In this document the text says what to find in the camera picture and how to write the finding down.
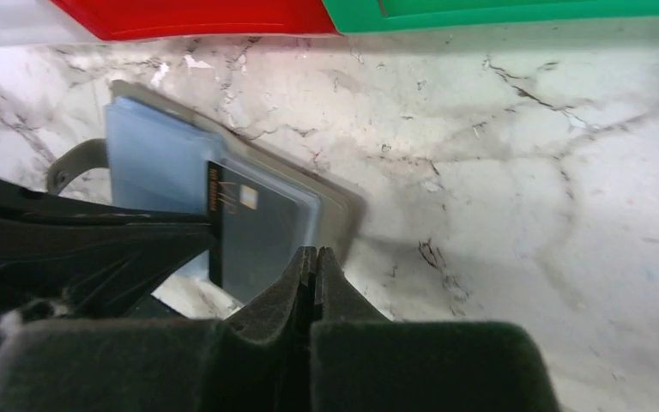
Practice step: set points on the red plastic bin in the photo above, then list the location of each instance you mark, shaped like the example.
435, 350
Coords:
122, 20

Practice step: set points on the grey card holder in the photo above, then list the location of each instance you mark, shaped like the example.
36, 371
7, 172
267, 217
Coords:
156, 152

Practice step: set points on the white plastic bin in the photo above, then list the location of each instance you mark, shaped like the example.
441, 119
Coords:
29, 22

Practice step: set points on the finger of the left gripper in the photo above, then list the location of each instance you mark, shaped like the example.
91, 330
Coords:
103, 260

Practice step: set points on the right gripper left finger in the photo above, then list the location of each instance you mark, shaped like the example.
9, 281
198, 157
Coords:
255, 360

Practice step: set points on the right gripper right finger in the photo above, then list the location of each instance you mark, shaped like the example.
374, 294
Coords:
361, 361

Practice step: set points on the green plastic bin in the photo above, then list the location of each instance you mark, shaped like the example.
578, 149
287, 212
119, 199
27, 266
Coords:
372, 16

